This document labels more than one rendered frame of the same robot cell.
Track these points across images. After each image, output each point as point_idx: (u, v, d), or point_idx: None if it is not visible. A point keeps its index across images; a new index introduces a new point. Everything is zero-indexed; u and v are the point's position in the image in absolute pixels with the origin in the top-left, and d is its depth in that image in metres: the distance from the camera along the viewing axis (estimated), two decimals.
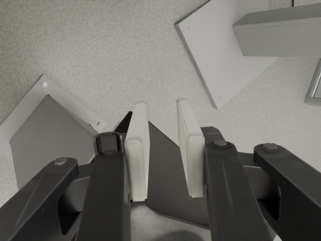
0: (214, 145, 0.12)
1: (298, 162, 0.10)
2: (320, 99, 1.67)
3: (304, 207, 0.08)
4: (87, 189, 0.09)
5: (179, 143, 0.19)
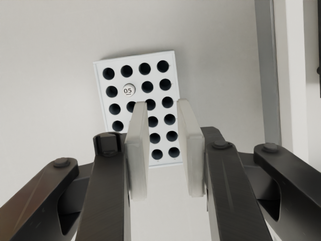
0: (214, 145, 0.12)
1: (298, 162, 0.10)
2: None
3: (304, 207, 0.08)
4: (87, 189, 0.09)
5: (179, 143, 0.19)
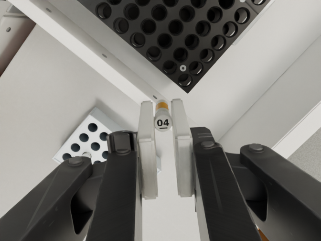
0: (201, 145, 0.12)
1: (283, 162, 0.10)
2: None
3: (291, 208, 0.08)
4: (99, 187, 0.09)
5: (173, 143, 0.19)
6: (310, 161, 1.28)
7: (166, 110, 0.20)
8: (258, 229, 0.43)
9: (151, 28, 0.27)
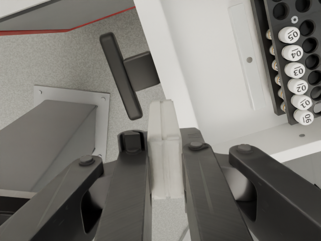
0: (191, 146, 0.12)
1: (272, 162, 0.10)
2: None
3: (281, 208, 0.08)
4: (109, 186, 0.09)
5: None
6: None
7: (285, 58, 0.24)
8: None
9: None
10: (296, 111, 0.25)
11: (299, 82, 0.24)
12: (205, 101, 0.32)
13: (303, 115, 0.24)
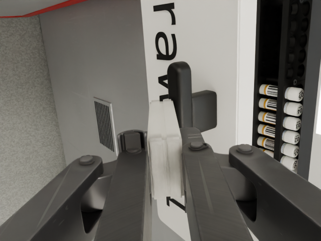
0: (190, 146, 0.12)
1: (272, 162, 0.10)
2: None
3: (281, 208, 0.08)
4: (109, 186, 0.09)
5: None
6: None
7: None
8: None
9: (291, 10, 0.31)
10: (283, 158, 0.29)
11: (297, 134, 0.28)
12: None
13: (294, 161, 0.29)
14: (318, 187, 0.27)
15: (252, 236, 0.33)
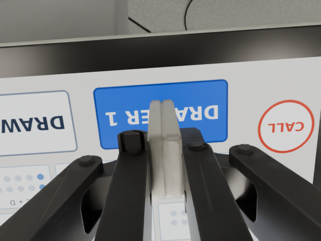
0: (191, 146, 0.12)
1: (272, 162, 0.10)
2: None
3: (281, 208, 0.08)
4: (109, 186, 0.09)
5: None
6: None
7: None
8: None
9: None
10: None
11: None
12: None
13: None
14: None
15: None
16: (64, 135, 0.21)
